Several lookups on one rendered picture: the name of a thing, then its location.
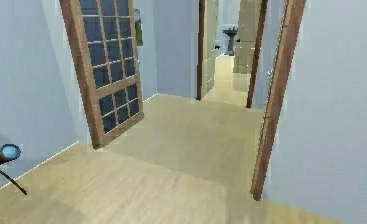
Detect pale cream room door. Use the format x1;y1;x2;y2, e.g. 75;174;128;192
196;0;220;101

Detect brown glass-paned room door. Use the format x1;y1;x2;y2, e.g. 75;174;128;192
59;0;145;150

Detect beige tall cupboard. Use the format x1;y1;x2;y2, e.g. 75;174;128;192
232;0;263;75

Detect brown telescope on tripod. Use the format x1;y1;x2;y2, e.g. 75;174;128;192
0;143;28;224

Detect grey pedestal sink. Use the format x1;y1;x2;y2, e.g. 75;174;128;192
222;27;239;57

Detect green wall-mounted object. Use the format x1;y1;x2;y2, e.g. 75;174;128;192
134;8;144;47

